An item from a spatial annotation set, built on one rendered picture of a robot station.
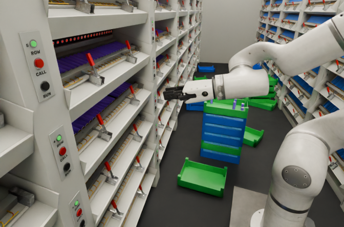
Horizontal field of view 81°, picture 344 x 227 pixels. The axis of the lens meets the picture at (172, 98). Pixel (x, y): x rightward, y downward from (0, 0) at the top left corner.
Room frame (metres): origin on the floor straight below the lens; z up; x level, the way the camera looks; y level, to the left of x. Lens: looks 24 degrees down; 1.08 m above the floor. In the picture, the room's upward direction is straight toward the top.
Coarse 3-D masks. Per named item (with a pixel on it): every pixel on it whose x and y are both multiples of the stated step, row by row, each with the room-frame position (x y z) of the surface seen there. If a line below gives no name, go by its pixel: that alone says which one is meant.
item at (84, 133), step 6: (126, 90) 0.88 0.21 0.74; (120, 96) 0.81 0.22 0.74; (132, 96) 0.87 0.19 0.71; (114, 102) 0.75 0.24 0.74; (120, 102) 0.78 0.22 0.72; (108, 108) 0.69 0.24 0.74; (114, 108) 0.73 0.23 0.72; (102, 114) 0.65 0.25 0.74; (108, 114) 0.68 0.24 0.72; (114, 114) 0.69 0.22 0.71; (96, 120) 0.61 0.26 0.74; (108, 120) 0.64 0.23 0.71; (90, 126) 0.57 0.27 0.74; (96, 126) 0.60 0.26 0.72; (84, 132) 0.53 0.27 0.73; (90, 132) 0.56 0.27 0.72; (78, 138) 0.50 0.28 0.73; (84, 138) 0.53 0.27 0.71; (90, 138) 0.53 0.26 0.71; (84, 144) 0.50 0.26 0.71; (78, 150) 0.47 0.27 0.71
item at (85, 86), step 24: (72, 48) 0.71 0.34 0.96; (96, 48) 0.80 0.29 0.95; (120, 48) 0.90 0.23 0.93; (144, 48) 1.00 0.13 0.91; (72, 72) 0.53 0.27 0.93; (96, 72) 0.56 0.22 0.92; (120, 72) 0.69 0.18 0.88; (72, 96) 0.46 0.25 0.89; (96, 96) 0.52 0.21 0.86; (72, 120) 0.42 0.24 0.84
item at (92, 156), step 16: (128, 80) 1.01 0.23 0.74; (144, 80) 1.00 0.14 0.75; (128, 96) 0.87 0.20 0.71; (144, 96) 0.92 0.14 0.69; (112, 112) 0.71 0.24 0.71; (128, 112) 0.74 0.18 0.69; (96, 128) 0.59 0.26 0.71; (112, 128) 0.62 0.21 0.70; (80, 144) 0.51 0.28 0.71; (96, 144) 0.52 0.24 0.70; (112, 144) 0.56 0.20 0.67; (80, 160) 0.40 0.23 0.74; (96, 160) 0.46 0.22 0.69
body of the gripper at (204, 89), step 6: (186, 84) 0.66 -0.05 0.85; (192, 84) 0.64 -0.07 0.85; (198, 84) 0.63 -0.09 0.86; (204, 84) 0.62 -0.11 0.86; (210, 84) 0.61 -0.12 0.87; (186, 90) 0.60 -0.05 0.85; (192, 90) 0.60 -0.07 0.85; (198, 90) 0.59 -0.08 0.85; (204, 90) 0.59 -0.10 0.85; (210, 90) 0.59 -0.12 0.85; (198, 96) 0.59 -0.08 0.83; (204, 96) 0.60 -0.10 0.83; (210, 96) 0.59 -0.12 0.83; (186, 102) 0.60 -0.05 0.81; (192, 102) 0.59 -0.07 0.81
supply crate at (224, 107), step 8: (208, 104) 1.43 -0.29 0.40; (216, 104) 1.43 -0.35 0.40; (224, 104) 1.43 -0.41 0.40; (232, 104) 1.43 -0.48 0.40; (240, 104) 1.41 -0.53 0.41; (208, 112) 1.29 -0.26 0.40; (216, 112) 1.28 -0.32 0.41; (224, 112) 1.26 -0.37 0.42; (232, 112) 1.24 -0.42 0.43; (240, 112) 1.23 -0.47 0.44
